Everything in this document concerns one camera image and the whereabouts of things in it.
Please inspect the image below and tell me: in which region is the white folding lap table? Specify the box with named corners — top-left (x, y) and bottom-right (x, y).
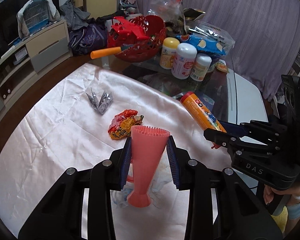
top-left (227, 71), bottom-right (269, 188)

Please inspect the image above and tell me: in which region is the purple bag on floor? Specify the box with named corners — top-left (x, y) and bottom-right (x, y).
top-left (68, 23), bottom-right (108, 56)

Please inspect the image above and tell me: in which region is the orange handled knife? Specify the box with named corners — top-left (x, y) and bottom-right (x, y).
top-left (90, 46), bottom-right (131, 60)

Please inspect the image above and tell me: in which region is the blue chips bag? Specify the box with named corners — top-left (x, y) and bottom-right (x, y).
top-left (175, 34), bottom-right (226, 55)

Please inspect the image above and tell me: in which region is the pink label white bottle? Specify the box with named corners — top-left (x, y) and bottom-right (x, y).
top-left (171, 43), bottom-right (197, 80)

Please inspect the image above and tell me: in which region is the silver folded paper piece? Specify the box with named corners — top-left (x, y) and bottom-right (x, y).
top-left (86, 88), bottom-right (113, 115)

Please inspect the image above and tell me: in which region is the orange snack tube red cap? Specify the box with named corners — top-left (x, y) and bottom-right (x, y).
top-left (180, 92), bottom-right (226, 133)

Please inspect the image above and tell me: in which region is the orange foil candy wrapper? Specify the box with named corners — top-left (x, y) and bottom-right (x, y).
top-left (108, 109), bottom-right (144, 140)

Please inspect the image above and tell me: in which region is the clear plastic storage box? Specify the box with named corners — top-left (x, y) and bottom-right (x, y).
top-left (186, 21), bottom-right (235, 54)

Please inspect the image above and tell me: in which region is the glass coffee table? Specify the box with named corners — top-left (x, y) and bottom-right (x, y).
top-left (89, 56), bottom-right (237, 124)

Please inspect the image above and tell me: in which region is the purple curtain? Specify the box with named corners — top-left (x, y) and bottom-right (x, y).
top-left (136, 0), bottom-right (300, 100)

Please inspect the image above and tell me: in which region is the small white supplement bottle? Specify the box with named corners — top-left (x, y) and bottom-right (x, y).
top-left (190, 53), bottom-right (212, 82)

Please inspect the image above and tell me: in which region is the covered bird cage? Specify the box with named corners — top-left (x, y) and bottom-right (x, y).
top-left (17, 0), bottom-right (61, 39)

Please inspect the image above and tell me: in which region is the yellow plush slipper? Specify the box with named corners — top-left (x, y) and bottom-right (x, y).
top-left (271, 206), bottom-right (288, 233)

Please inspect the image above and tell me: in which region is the red plastic basket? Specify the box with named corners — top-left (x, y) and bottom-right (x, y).
top-left (107, 15), bottom-right (166, 63)

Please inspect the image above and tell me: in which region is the person's right hand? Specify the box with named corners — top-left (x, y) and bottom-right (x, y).
top-left (263, 183), bottom-right (300, 206)

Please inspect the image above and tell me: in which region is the pink satin tablecloth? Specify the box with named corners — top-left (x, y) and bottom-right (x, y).
top-left (0, 64), bottom-right (231, 235)

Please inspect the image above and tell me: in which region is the beige TV cabinet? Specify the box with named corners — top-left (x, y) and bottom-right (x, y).
top-left (0, 20), bottom-right (72, 122)

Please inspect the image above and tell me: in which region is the yellow lid bottle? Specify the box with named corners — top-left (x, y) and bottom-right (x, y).
top-left (159, 37), bottom-right (180, 69)

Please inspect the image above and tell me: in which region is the pink plastic cone cup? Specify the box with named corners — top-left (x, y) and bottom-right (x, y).
top-left (127, 125), bottom-right (171, 209)

